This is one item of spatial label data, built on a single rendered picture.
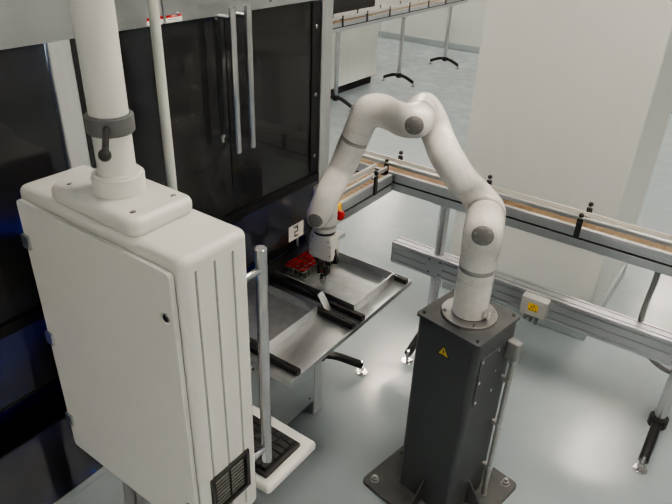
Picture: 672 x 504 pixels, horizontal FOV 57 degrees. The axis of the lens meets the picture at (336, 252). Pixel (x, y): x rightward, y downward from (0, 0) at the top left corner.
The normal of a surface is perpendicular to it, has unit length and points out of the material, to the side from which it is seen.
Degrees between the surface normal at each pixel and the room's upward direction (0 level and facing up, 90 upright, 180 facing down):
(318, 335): 0
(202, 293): 90
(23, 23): 90
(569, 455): 0
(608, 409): 0
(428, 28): 90
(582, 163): 90
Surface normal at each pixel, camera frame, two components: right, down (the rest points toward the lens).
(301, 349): 0.04, -0.87
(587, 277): -0.58, 0.39
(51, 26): 0.81, 0.32
